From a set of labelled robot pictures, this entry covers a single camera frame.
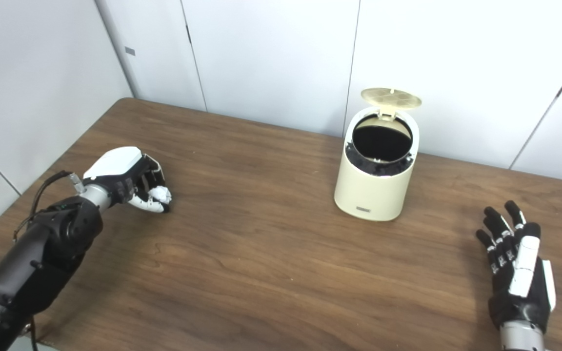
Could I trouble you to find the white and black right hand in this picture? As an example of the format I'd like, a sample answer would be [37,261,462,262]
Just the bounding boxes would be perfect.
[475,200,557,334]

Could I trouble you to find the white and black left hand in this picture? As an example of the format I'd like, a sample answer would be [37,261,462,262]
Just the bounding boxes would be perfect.
[82,146,172,214]

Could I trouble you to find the white paper ball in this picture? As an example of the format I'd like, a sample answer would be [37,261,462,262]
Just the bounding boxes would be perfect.
[148,187,172,206]

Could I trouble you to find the cream-colored lidded bin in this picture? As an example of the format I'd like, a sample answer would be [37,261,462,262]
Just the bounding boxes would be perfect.
[334,88,422,221]

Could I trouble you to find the black bin liner bag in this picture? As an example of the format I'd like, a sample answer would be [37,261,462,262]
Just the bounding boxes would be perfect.
[347,115,416,175]

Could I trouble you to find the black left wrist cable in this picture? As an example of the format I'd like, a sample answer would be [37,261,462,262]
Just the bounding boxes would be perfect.
[13,171,84,242]

